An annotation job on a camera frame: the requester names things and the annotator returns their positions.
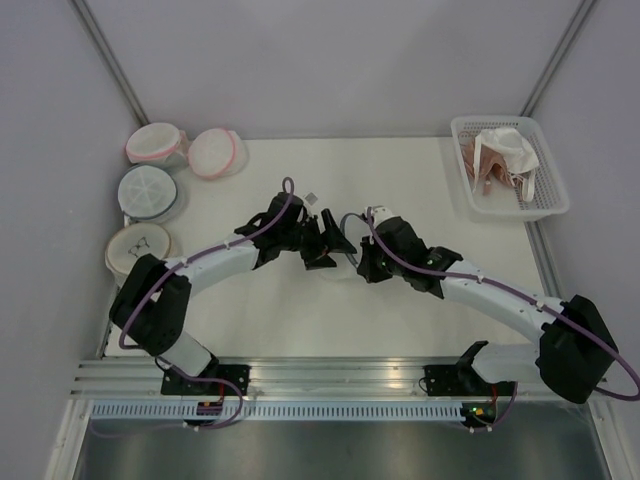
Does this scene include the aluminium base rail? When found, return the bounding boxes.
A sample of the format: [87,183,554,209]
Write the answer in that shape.
[69,355,614,399]

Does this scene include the purple cable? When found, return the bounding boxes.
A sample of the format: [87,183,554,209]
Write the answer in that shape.
[89,175,299,440]
[364,205,640,436]

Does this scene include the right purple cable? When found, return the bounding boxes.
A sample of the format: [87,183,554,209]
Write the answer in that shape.
[364,205,640,436]

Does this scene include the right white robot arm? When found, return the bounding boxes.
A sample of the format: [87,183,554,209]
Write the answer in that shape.
[357,207,617,404]

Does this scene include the blue-trimmed round laundry bag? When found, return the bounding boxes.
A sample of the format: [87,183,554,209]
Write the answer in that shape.
[117,165,187,224]

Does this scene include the white plastic basket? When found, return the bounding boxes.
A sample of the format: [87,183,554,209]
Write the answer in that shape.
[450,115,570,222]

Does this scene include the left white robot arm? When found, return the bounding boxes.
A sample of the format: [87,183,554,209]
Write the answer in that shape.
[109,192,357,396]

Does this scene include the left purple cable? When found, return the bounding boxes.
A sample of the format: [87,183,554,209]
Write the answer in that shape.
[89,175,299,440]

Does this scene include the white slotted cable duct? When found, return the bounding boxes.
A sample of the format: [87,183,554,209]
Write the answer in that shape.
[91,401,464,422]

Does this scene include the blue-trimmed mesh laundry bag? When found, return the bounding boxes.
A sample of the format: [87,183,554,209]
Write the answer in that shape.
[319,212,374,281]

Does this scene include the pink bra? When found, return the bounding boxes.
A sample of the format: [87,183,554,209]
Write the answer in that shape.
[461,139,514,196]

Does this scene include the right aluminium frame post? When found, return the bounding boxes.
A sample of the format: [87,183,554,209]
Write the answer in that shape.
[519,0,600,117]

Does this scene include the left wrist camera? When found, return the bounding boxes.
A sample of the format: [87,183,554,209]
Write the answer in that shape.
[302,192,318,209]

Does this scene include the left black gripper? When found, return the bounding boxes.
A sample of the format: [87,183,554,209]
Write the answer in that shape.
[279,209,356,271]

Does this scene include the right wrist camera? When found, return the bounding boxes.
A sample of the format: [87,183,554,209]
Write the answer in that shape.
[371,206,396,227]

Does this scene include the aluminium frame post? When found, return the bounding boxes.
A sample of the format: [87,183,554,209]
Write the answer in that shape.
[68,0,150,127]
[519,0,600,117]

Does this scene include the beige-trimmed round laundry bag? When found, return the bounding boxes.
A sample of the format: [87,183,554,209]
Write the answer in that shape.
[105,223,173,274]

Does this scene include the left aluminium frame post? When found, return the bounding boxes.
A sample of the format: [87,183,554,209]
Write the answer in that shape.
[68,0,150,127]

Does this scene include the pink-trimmed laundry bag upright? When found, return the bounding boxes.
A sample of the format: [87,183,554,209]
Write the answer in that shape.
[125,122,188,170]

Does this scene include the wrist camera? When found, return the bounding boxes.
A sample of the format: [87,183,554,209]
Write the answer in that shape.
[371,206,396,227]
[302,192,318,209]

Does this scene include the pink-trimmed laundry bag tilted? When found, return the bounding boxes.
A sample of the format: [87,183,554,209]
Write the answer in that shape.
[187,128,249,180]

